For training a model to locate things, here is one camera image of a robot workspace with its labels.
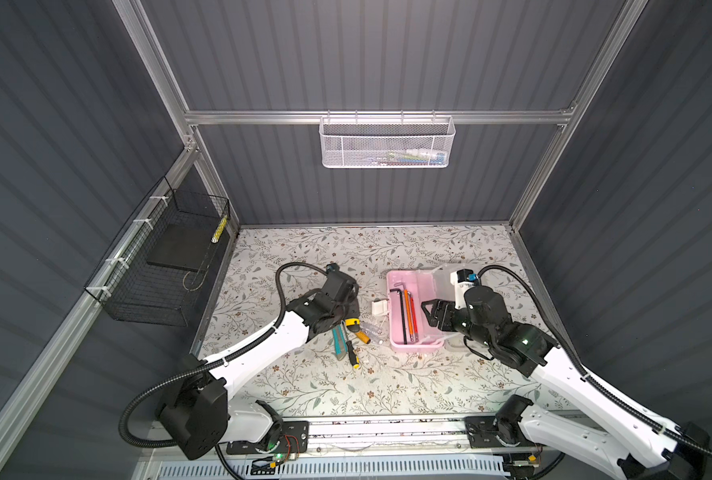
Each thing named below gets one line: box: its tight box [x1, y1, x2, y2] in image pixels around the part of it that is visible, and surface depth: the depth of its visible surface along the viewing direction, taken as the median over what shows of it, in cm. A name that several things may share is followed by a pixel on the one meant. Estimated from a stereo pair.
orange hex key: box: [403, 289, 415, 342], surface depth 97 cm
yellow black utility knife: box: [345, 318, 361, 329], surface depth 81 cm
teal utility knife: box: [332, 324, 348, 361], surface depth 91 cm
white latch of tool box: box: [371, 300, 389, 315], surface depth 93 cm
